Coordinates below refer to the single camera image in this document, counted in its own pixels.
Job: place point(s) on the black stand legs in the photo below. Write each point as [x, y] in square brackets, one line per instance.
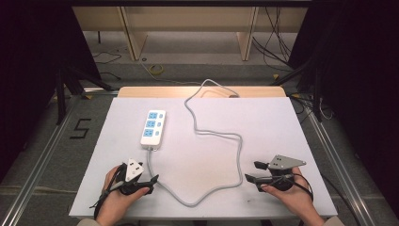
[72, 83]
[316, 94]

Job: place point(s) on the person's right hand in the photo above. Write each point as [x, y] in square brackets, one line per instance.
[295, 197]

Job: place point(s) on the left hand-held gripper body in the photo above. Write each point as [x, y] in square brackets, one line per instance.
[134, 171]

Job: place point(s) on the yellow tape roll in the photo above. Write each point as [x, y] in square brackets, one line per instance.
[156, 69]

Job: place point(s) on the person's left hand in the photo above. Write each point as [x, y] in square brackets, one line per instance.
[114, 204]

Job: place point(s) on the light wooden desk frame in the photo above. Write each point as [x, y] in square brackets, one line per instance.
[135, 44]

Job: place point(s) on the white power strip blue sockets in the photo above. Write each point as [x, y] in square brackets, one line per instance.
[153, 142]

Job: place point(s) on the metal floor rail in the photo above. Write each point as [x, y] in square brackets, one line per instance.
[40, 160]
[338, 163]

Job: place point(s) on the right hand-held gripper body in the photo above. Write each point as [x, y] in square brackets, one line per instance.
[280, 175]

